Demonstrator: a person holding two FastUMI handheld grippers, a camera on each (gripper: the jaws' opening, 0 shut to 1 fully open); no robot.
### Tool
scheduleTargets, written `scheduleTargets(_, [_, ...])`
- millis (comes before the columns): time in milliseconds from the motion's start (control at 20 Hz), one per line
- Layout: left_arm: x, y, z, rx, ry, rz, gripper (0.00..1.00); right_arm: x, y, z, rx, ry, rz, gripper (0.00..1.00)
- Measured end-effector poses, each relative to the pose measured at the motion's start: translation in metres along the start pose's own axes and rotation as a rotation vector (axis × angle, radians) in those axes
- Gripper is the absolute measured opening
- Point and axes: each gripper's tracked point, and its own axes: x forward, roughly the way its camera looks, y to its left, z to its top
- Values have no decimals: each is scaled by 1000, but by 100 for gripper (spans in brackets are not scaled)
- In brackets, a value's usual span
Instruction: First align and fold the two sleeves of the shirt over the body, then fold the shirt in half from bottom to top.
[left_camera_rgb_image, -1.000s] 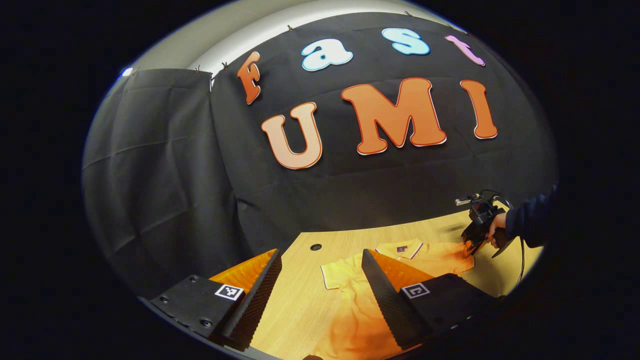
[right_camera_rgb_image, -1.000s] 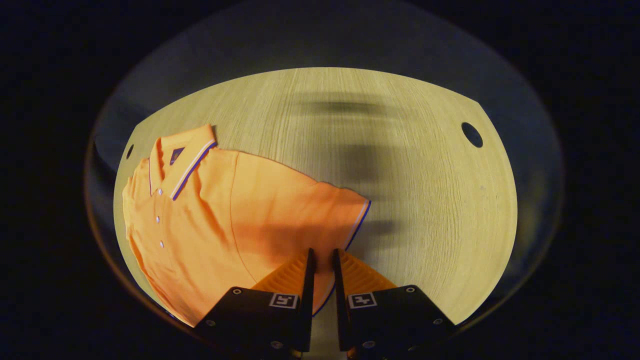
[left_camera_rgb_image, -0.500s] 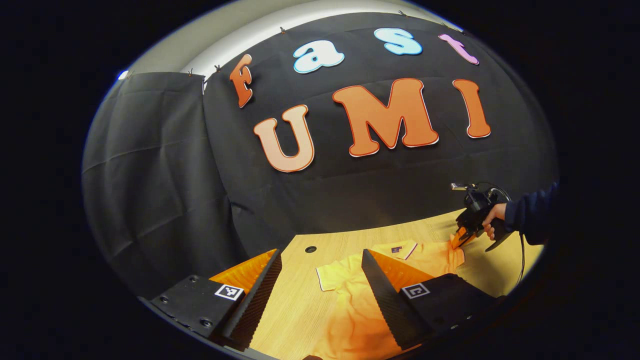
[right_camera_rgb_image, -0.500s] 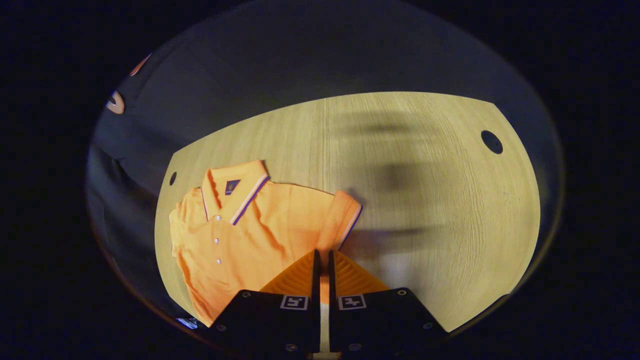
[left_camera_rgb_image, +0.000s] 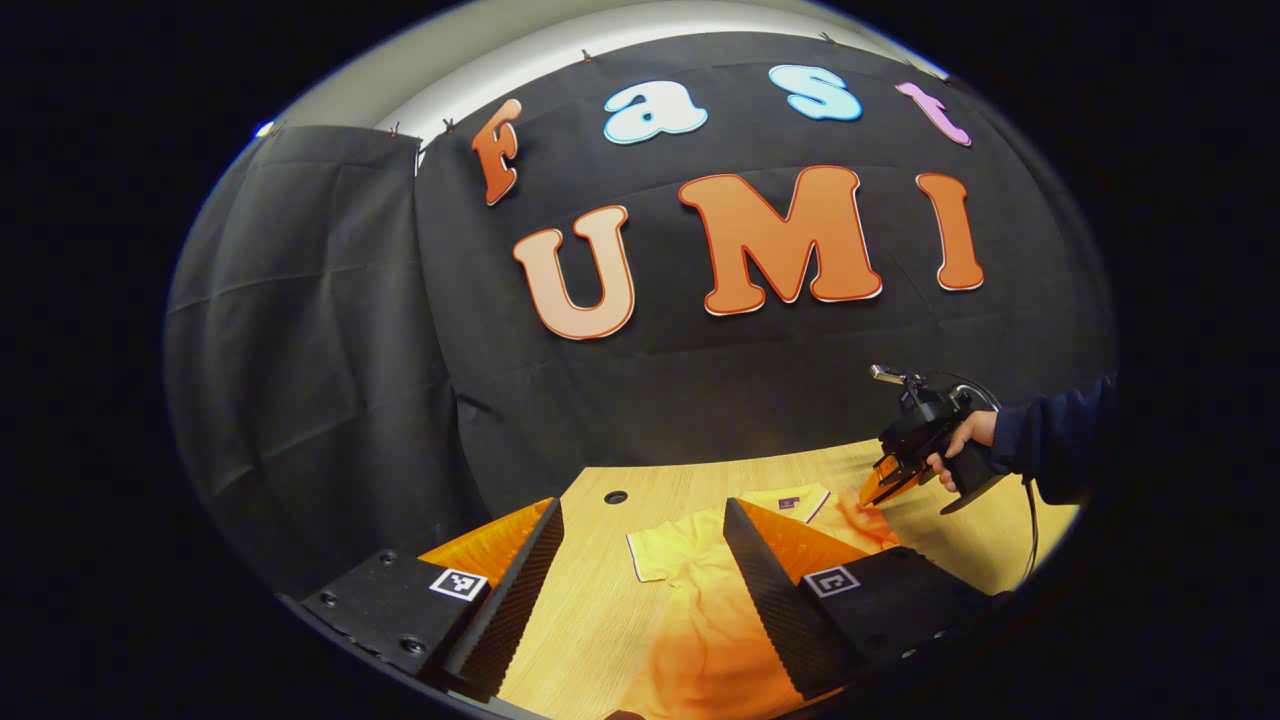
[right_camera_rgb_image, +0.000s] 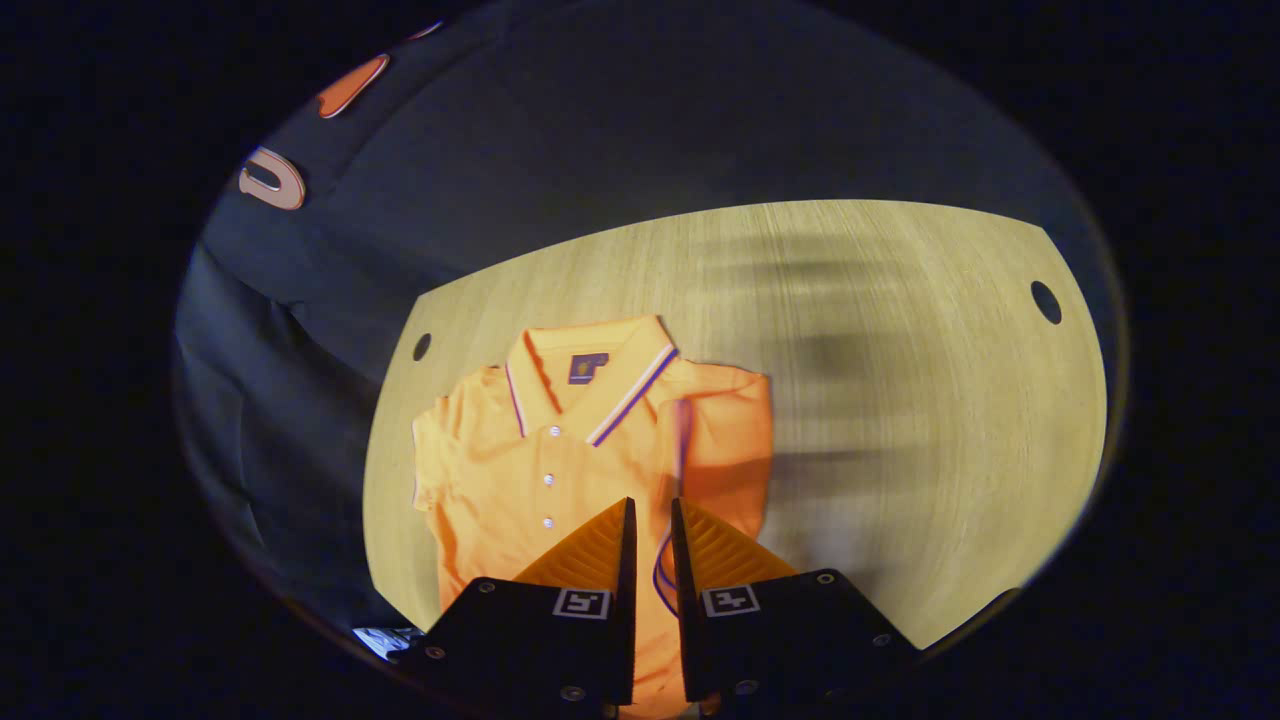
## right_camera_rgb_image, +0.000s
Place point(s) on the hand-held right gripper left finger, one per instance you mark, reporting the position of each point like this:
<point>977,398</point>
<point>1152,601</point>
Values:
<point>626,600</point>

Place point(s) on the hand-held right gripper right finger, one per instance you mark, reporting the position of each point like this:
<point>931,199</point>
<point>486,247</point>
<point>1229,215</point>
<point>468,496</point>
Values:
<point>684,600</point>

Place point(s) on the orange polo T-shirt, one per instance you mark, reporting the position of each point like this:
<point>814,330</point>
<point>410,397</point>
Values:
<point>500,480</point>

